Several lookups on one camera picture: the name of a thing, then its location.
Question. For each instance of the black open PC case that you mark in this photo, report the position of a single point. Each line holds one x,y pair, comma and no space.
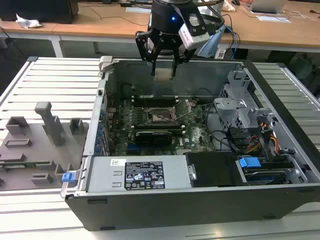
175,212

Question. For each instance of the black RAM slot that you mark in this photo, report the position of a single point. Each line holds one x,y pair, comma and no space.
155,104
155,100
177,132
140,126

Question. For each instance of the grey parts rack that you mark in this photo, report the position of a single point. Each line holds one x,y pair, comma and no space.
37,155

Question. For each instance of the wooden desk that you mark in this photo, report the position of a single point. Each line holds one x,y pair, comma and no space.
100,27

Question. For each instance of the blue case latch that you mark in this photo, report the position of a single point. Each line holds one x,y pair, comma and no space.
68,177

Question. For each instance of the silver CPU plate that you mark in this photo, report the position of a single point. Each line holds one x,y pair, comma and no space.
163,74

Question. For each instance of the CPU socket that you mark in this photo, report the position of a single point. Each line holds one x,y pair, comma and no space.
160,117

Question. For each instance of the crumpled white paper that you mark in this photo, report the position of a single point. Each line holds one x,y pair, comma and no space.
28,22

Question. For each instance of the black plastic shroud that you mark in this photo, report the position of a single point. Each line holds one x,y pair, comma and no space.
212,170

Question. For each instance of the white paper sheet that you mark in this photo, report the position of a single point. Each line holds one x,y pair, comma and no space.
273,19

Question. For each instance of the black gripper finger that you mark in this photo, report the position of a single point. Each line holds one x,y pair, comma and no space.
146,47
180,53

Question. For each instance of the blue expansion slot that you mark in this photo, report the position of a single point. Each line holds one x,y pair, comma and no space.
142,150

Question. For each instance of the green RAM stick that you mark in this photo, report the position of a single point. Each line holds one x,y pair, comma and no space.
25,164

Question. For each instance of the grey power supply unit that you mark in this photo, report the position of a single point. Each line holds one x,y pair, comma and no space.
102,175

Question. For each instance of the green motherboard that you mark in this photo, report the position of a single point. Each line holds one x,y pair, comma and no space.
197,135

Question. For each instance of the blue disk carrier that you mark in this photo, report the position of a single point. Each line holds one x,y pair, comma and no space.
248,165

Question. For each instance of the black computer box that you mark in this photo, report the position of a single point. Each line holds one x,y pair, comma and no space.
37,10

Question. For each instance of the metal drive cage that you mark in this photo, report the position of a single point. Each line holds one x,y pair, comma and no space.
230,110

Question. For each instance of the black label sticker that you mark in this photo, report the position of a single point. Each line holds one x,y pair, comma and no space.
143,175

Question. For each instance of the black graphics card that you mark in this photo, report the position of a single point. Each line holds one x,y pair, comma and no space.
153,137

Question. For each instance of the white crumpled bag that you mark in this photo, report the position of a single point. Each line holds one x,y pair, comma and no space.
229,6

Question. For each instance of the grey laptop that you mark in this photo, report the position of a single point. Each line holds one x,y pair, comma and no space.
267,5

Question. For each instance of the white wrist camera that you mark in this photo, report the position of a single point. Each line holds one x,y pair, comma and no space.
193,32

